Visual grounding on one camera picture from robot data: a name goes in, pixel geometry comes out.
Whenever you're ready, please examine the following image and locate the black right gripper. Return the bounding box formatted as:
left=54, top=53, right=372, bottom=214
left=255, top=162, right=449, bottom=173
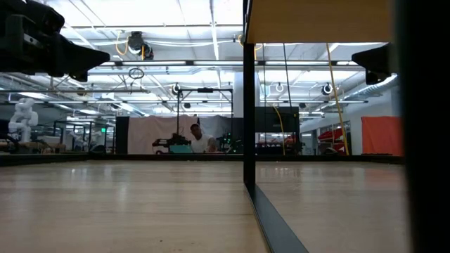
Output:
left=351, top=42, right=397, bottom=86

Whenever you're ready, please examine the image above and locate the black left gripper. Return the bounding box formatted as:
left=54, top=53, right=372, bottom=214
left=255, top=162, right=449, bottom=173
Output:
left=0, top=0, right=111, bottom=83

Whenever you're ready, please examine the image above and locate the orange fabric panel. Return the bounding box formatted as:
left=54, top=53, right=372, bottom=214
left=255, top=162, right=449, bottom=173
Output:
left=361, top=115, right=405, bottom=157

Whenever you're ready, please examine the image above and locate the white robot figure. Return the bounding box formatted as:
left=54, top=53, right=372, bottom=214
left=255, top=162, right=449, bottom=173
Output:
left=7, top=98, right=39, bottom=144

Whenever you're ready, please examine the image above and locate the black upright panel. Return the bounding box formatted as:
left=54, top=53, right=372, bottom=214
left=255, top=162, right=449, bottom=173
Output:
left=115, top=116, right=130, bottom=155

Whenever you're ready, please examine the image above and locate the red storage rack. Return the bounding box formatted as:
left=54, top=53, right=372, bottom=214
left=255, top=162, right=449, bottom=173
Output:
left=317, top=127, right=348, bottom=155

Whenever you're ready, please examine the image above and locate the black vertical bar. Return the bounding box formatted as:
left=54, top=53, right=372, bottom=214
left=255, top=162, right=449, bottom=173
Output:
left=392, top=0, right=450, bottom=253

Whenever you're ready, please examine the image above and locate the pale fabric curtain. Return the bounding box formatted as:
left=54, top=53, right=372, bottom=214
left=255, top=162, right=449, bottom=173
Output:
left=127, top=115, right=200, bottom=155

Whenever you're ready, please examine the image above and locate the black monitor screen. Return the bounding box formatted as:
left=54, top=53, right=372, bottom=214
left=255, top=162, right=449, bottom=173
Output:
left=255, top=106, right=301, bottom=134

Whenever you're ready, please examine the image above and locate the teal container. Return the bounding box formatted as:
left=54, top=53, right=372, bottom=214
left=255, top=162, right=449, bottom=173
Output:
left=169, top=144, right=194, bottom=155

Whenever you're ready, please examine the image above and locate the person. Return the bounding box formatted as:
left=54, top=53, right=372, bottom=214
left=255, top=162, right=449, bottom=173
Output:
left=189, top=122, right=219, bottom=154

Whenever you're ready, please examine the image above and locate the yellow cable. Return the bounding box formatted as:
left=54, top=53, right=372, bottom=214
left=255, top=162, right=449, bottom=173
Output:
left=324, top=42, right=350, bottom=157
left=272, top=105, right=287, bottom=156

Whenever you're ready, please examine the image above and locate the black cable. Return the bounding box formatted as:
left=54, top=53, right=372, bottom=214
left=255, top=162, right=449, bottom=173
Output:
left=282, top=42, right=298, bottom=119

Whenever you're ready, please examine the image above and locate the black aluminium table frame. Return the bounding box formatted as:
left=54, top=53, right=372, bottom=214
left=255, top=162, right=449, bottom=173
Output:
left=0, top=153, right=405, bottom=167

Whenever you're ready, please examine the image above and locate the black rig frame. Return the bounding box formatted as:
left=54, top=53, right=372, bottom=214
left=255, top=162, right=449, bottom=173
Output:
left=175, top=87, right=235, bottom=154

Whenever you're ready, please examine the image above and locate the black divider frame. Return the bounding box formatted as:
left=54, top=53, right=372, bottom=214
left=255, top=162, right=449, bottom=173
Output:
left=243, top=0, right=397, bottom=253

